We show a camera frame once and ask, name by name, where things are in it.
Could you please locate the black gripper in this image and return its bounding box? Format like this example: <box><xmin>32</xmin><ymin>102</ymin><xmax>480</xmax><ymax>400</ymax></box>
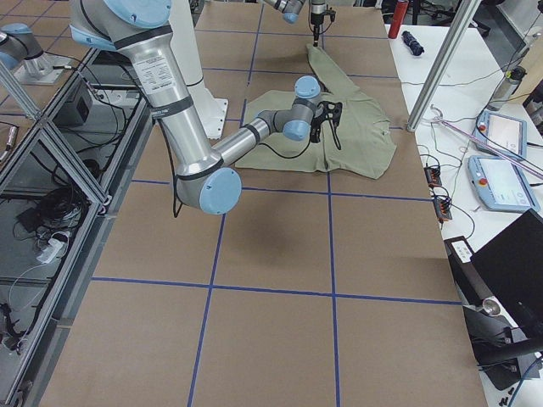
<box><xmin>310</xmin><ymin>109</ymin><xmax>342</xmax><ymax>149</ymax></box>
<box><xmin>310</xmin><ymin>5</ymin><xmax>325</xmax><ymax>47</ymax></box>

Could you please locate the olive green long-sleeve shirt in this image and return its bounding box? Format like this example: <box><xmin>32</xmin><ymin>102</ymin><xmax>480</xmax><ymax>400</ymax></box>
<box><xmin>233</xmin><ymin>42</ymin><xmax>398</xmax><ymax>181</ymax></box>

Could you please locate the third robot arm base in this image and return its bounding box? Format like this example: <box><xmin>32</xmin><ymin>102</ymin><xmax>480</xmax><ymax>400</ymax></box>
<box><xmin>1</xmin><ymin>23</ymin><xmax>71</xmax><ymax>86</ymax></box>

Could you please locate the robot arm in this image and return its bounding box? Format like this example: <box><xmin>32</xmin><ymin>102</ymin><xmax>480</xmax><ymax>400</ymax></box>
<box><xmin>70</xmin><ymin>1</ymin><xmax>342</xmax><ymax>215</ymax></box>
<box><xmin>263</xmin><ymin>0</ymin><xmax>335</xmax><ymax>47</ymax></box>

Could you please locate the red cylinder bottle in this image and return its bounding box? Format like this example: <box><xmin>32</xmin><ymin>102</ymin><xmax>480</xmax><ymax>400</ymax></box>
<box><xmin>388</xmin><ymin>0</ymin><xmax>410</xmax><ymax>39</ymax></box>

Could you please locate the folded dark blue umbrella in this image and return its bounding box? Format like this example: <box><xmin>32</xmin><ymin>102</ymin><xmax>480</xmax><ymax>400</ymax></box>
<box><xmin>401</xmin><ymin>31</ymin><xmax>424</xmax><ymax>57</ymax></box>

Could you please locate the orange black usb hub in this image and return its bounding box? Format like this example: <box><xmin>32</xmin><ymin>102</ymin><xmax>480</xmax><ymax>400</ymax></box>
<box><xmin>424</xmin><ymin>166</ymin><xmax>442</xmax><ymax>187</ymax></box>

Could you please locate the white stick tool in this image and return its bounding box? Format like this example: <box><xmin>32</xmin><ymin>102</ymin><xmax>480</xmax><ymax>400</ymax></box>
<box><xmin>430</xmin><ymin>104</ymin><xmax>542</xmax><ymax>180</ymax></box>

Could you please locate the far teach pendant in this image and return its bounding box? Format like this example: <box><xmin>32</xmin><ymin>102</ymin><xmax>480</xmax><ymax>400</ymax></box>
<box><xmin>472</xmin><ymin>110</ymin><xmax>527</xmax><ymax>158</ymax></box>

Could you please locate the teach pendant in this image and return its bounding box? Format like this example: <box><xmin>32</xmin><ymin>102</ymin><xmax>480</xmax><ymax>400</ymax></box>
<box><xmin>467</xmin><ymin>156</ymin><xmax>540</xmax><ymax>213</ymax></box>
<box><xmin>472</xmin><ymin>110</ymin><xmax>527</xmax><ymax>158</ymax></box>

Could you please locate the near teach pendant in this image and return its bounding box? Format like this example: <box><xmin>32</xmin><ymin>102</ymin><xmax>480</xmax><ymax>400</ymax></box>
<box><xmin>467</xmin><ymin>156</ymin><xmax>540</xmax><ymax>213</ymax></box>

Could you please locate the grey water bottle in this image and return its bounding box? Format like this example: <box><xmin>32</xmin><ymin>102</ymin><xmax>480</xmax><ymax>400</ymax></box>
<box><xmin>488</xmin><ymin>65</ymin><xmax>527</xmax><ymax>111</ymax></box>

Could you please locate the black box with label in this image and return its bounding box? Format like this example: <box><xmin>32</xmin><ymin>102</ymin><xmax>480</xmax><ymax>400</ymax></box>
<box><xmin>444</xmin><ymin>236</ymin><xmax>501</xmax><ymax>314</ymax></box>

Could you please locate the black monitor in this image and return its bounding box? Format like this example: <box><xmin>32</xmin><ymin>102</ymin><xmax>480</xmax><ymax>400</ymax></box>
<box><xmin>471</xmin><ymin>209</ymin><xmax>542</xmax><ymax>337</ymax></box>

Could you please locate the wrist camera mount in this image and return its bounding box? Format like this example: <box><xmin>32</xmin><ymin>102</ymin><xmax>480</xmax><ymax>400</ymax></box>
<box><xmin>322</xmin><ymin>101</ymin><xmax>343</xmax><ymax>126</ymax></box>

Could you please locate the white camera column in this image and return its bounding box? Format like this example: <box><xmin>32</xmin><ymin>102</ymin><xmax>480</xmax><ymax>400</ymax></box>
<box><xmin>168</xmin><ymin>0</ymin><xmax>228</xmax><ymax>140</ymax></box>

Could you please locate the aluminium frame post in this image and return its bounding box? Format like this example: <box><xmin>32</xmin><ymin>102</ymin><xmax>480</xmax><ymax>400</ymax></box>
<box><xmin>406</xmin><ymin>0</ymin><xmax>482</xmax><ymax>132</ymax></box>

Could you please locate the aluminium frame rack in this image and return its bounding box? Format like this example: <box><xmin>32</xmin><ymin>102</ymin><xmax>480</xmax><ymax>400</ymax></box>
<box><xmin>1</xmin><ymin>51</ymin><xmax>151</xmax><ymax>406</ymax></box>

